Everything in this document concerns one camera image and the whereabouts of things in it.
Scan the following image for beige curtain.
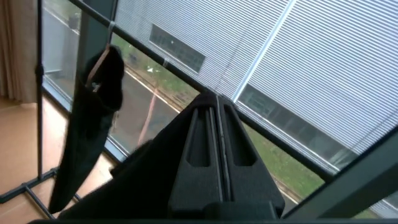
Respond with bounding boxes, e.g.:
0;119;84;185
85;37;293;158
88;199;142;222
0;0;39;104

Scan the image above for black shorts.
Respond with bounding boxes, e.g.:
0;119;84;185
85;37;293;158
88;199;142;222
47;44;126;215

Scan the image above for heap of clothes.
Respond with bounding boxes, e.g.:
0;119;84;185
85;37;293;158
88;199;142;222
58;90;219;220

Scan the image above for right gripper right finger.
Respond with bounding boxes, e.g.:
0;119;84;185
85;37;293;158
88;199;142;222
217;95;285;219

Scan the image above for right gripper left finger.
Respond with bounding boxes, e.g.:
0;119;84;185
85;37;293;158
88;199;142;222
167;91;224;219

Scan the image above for black clothes rack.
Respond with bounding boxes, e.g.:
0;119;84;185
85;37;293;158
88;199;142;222
0;0;336;220

